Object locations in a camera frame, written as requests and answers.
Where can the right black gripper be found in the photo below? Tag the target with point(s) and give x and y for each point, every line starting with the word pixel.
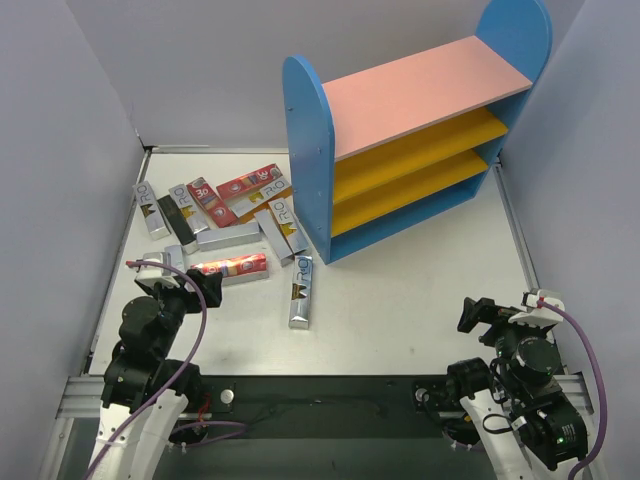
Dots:
pixel 477 314

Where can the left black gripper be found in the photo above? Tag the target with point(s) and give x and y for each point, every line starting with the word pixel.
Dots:
pixel 206 288

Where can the silver RO toothpaste box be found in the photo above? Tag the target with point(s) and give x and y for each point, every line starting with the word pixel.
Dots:
pixel 153 217

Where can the silver RO box table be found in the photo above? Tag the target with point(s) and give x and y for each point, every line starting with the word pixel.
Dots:
pixel 299 315

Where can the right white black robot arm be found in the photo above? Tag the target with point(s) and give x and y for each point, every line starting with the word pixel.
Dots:
pixel 524 420

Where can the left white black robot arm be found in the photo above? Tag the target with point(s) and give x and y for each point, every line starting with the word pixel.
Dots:
pixel 144 391

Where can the blue shelf with coloured boards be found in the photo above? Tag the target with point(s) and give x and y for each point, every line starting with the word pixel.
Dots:
pixel 380 150

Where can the silver box under left gripper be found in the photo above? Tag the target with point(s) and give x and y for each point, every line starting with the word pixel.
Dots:
pixel 172 255

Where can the plain silver box horizontal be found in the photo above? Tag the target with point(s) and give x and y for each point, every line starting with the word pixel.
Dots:
pixel 227 237

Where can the black toothpaste box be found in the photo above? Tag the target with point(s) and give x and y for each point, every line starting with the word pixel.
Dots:
pixel 178 224

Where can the red 3D toothpaste box lower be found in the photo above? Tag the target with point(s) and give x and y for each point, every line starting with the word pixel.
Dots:
pixel 237 270

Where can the red 3D toothpaste box upright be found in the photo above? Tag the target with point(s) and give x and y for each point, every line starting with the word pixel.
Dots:
pixel 207 198

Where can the orange white RO toothpaste box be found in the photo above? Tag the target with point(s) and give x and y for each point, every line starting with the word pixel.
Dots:
pixel 248 205

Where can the plain silver box diagonal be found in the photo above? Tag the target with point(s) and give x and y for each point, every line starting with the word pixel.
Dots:
pixel 274 237

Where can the red 3D toothpaste box top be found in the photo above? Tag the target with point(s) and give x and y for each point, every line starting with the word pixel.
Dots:
pixel 248 182

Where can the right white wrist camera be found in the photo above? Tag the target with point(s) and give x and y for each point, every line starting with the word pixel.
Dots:
pixel 540 309

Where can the aluminium frame rail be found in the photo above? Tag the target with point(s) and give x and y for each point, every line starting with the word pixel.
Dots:
pixel 81 396

